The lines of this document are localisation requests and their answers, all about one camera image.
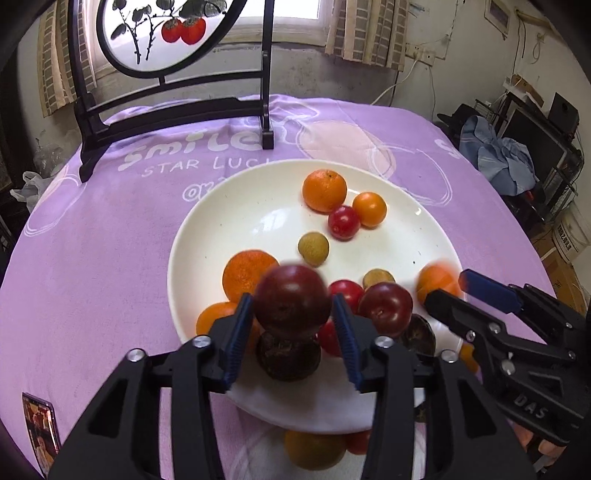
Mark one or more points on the checked curtain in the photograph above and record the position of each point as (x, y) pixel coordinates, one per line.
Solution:
(64, 55)
(369, 32)

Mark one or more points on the smartphone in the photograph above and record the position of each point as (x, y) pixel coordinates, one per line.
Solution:
(39, 429)

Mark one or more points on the purple printed tablecloth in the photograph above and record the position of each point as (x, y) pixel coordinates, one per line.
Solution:
(115, 258)

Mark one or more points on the black hat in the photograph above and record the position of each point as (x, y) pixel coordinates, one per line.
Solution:
(455, 122)

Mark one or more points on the yellow-orange round fruit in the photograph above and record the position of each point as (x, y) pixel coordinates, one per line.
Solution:
(369, 208)

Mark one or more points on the black computer monitor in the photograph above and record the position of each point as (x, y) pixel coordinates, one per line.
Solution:
(535, 138)

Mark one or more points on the blue clothes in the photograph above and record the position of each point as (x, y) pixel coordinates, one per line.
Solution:
(498, 157)

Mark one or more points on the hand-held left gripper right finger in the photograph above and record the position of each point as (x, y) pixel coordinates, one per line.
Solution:
(345, 341)

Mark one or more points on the large orange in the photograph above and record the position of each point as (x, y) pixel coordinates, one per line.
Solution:
(324, 190)

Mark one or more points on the red tomato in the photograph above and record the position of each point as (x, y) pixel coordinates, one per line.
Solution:
(348, 290)
(328, 339)
(344, 223)
(358, 441)

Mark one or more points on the dark purple plum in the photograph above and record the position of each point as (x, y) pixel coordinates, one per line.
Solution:
(385, 308)
(293, 295)

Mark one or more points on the wall socket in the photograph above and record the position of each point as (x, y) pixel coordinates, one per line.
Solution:
(420, 53)

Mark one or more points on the white bucket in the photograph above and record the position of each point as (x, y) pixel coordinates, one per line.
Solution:
(572, 233)

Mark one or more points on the white oval plate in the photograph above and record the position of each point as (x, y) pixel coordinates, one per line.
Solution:
(258, 217)

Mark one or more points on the medium orange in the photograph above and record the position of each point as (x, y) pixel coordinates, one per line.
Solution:
(247, 277)

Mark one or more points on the white plastic bag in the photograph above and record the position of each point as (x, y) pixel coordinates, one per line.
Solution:
(30, 189)

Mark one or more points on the small mandarin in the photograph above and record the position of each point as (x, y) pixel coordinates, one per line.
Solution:
(468, 359)
(214, 318)
(436, 281)

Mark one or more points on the person's right hand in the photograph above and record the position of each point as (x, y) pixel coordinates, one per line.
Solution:
(531, 438)

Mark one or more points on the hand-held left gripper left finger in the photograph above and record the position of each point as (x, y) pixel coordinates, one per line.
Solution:
(238, 341)

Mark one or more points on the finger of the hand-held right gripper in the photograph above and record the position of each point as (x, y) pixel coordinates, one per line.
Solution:
(455, 314)
(489, 288)

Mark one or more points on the window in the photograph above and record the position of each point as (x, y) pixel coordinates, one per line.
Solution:
(286, 9)

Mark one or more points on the dark wrinkled fruit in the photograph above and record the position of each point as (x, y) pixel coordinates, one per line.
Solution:
(418, 334)
(288, 357)

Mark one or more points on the small yellow-green lychee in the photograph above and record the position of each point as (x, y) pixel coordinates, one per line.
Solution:
(378, 278)

